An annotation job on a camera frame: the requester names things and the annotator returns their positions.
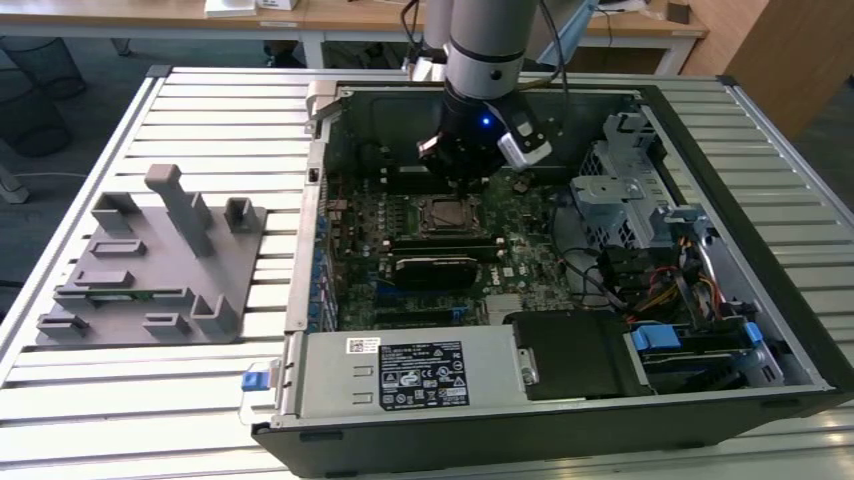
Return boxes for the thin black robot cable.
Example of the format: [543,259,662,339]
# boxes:
[399,0,430,64]

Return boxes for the black graphics card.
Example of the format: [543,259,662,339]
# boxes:
[391,255,479,292]

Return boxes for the white wrist camera black plate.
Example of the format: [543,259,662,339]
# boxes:
[497,115,558,173]

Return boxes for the silver power supply unit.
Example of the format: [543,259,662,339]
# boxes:
[293,329,539,420]

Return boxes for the metal socket cover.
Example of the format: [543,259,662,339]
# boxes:
[415,194,483,235]

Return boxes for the small white wrist camera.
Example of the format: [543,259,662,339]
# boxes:
[407,54,447,81]

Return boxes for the grey plastic parts rack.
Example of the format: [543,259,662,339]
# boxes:
[34,163,270,346]

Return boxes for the black RAM slot bank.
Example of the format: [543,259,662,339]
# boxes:
[390,237,501,261]
[379,167,435,195]

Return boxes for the grey furniture leg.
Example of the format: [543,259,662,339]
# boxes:
[0,137,32,205]

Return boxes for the black mesh waste bin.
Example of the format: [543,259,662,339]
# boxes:
[0,35,88,101]
[0,92,74,157]

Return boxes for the blue disk carrier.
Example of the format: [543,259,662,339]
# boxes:
[630,323,684,355]

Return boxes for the green motherboard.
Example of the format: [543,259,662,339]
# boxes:
[318,169,586,334]

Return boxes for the orange yellow wire bundle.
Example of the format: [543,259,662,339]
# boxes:
[623,239,726,326]

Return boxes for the CPU socket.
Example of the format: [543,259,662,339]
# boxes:
[411,193,483,238]

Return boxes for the wooden cabinet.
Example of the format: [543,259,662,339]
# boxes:
[679,0,854,141]

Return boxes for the black cable brown connector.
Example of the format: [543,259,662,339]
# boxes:
[519,0,574,94]

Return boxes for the metal drive cage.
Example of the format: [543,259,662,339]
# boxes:
[567,112,673,251]

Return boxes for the black open PC case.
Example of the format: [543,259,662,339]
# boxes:
[250,79,854,479]

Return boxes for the wooden desk white frame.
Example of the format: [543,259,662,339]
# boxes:
[0,0,710,76]

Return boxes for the small silver heat sink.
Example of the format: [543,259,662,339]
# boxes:
[485,294,525,324]

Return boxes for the silver square CPU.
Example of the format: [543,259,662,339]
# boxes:
[430,199,473,226]

